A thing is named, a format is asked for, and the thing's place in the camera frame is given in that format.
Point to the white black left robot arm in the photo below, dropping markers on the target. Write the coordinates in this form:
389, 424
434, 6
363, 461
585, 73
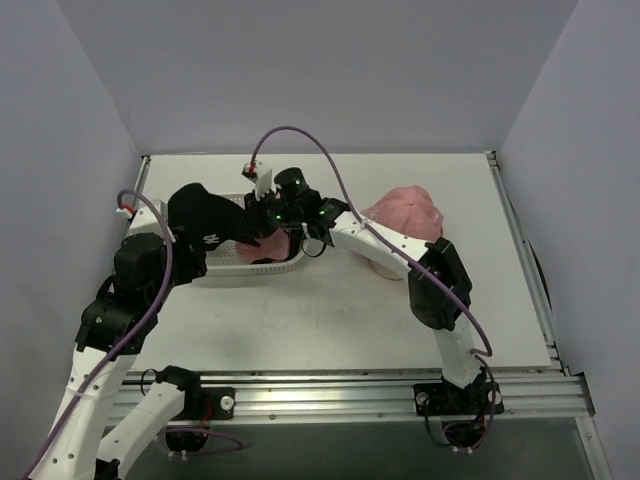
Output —
111, 335

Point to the pink cap with white logo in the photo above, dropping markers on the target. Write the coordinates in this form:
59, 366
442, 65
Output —
275, 248

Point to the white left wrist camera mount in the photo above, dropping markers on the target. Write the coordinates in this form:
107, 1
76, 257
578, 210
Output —
142, 220

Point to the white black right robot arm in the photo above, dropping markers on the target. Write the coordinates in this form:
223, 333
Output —
438, 284

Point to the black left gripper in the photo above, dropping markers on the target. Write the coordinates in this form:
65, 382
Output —
181, 257

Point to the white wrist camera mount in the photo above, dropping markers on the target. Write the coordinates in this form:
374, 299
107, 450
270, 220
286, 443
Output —
142, 220
261, 176

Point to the plain pink baseball cap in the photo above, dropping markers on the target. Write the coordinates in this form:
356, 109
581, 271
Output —
410, 211

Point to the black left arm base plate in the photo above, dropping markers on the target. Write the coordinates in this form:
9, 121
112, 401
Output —
207, 404

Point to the aluminium mounting rail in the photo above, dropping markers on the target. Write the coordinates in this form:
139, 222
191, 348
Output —
388, 396

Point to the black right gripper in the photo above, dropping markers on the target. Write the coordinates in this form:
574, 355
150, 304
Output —
257, 220

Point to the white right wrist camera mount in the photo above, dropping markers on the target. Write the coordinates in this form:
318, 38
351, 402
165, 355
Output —
261, 176

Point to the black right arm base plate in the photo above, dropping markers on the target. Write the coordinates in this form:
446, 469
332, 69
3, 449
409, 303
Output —
445, 399

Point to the black baseball cap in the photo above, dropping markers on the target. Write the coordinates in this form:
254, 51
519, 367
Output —
209, 220

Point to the white perforated plastic basket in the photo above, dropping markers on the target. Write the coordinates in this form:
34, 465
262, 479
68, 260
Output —
224, 261

